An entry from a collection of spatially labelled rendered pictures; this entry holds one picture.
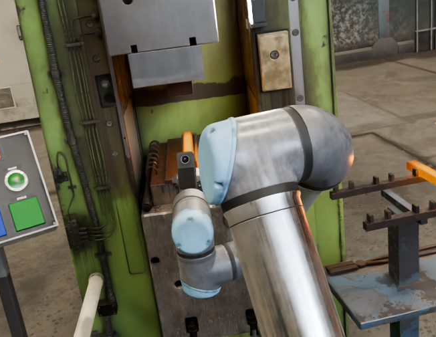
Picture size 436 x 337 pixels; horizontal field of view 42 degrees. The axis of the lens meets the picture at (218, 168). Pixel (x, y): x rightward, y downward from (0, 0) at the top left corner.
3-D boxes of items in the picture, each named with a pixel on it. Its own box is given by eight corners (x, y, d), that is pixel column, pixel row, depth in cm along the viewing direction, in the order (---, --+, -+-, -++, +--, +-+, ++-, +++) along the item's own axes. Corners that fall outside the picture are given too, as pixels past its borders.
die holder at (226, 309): (284, 327, 180) (271, 198, 165) (164, 344, 180) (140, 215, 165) (260, 245, 233) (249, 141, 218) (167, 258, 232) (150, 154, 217)
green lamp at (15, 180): (25, 188, 152) (21, 173, 151) (7, 191, 152) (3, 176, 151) (28, 184, 155) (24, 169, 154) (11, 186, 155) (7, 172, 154)
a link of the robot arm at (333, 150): (359, 76, 87) (260, 234, 146) (285, 91, 84) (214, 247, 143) (393, 141, 83) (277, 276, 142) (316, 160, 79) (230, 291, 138)
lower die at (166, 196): (220, 196, 171) (216, 170, 168) (153, 206, 170) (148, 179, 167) (212, 153, 210) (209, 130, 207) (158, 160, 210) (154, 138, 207)
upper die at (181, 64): (204, 79, 159) (200, 44, 155) (133, 88, 158) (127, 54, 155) (200, 56, 198) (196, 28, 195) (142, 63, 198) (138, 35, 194)
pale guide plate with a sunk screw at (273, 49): (292, 87, 173) (287, 31, 167) (263, 91, 173) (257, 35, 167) (291, 86, 175) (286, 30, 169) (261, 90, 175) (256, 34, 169)
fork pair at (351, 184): (391, 218, 139) (391, 211, 138) (370, 223, 138) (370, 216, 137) (351, 186, 160) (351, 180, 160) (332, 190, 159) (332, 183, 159)
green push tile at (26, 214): (45, 222, 152) (37, 196, 153) (16, 231, 149) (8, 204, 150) (45, 224, 154) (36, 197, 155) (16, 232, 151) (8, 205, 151)
